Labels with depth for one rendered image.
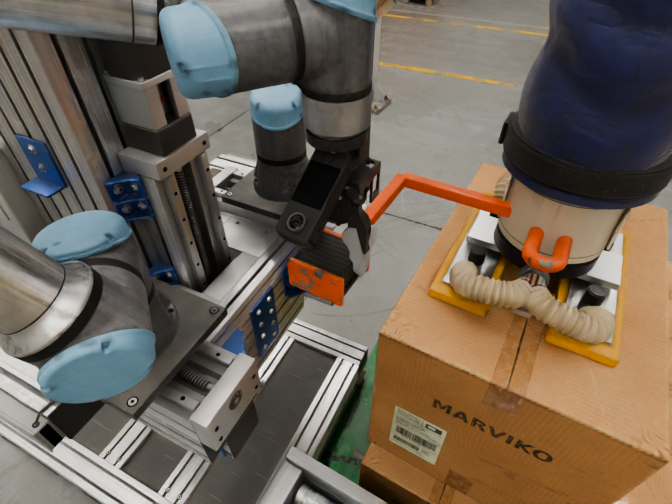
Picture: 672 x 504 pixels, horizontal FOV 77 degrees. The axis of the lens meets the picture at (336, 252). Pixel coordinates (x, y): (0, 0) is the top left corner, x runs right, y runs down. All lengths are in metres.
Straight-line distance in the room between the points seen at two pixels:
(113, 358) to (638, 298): 0.80
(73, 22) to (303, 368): 1.38
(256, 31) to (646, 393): 0.67
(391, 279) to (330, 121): 1.84
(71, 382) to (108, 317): 0.08
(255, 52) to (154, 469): 1.40
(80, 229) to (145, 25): 0.28
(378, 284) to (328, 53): 1.87
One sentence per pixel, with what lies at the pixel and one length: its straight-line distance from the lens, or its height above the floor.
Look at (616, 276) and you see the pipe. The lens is 0.82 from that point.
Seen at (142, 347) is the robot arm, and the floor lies 1.22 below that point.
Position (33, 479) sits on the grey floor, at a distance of 2.03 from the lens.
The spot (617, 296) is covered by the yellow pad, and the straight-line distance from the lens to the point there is 0.84.
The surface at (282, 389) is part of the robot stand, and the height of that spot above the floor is 0.21.
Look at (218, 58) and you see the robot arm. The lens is 0.39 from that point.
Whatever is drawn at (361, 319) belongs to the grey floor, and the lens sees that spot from 2.06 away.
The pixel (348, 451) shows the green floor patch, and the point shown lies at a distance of 1.74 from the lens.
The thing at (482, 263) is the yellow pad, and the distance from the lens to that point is 0.78.
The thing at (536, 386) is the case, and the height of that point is 1.08.
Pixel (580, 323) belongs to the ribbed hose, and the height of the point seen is 1.16.
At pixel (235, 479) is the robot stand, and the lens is 1.52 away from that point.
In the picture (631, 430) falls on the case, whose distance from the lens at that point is 0.71.
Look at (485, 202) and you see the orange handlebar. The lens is 0.74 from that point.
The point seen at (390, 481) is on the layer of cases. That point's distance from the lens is 1.15.
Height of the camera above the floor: 1.62
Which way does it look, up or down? 43 degrees down
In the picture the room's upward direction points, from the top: straight up
